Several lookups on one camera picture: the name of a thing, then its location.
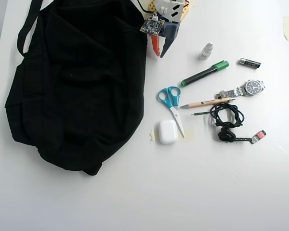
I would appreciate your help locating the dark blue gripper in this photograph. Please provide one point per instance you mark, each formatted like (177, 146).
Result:
(171, 33)

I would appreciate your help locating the green black whiteboard marker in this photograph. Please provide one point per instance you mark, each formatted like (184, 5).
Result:
(204, 73)

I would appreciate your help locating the white yellow robot arm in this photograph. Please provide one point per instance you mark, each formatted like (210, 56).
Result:
(168, 8)

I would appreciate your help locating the black fabric bag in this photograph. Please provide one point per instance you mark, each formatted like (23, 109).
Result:
(74, 96)

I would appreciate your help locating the small white dropper bottle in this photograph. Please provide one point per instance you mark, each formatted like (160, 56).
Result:
(206, 51)

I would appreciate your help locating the beige wooden ballpoint pen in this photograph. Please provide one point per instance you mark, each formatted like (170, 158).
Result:
(207, 103)

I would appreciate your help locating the white earbuds case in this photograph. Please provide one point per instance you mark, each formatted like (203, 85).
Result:
(168, 132)

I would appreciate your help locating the beige tape piece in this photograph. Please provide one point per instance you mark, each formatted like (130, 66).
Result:
(154, 134)

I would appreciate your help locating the black AA battery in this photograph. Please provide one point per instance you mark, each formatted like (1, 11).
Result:
(250, 63)

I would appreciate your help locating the silver wristwatch dark dial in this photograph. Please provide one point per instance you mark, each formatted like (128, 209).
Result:
(245, 88)

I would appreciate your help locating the bare camera circuit board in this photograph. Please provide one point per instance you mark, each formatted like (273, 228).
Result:
(152, 25)

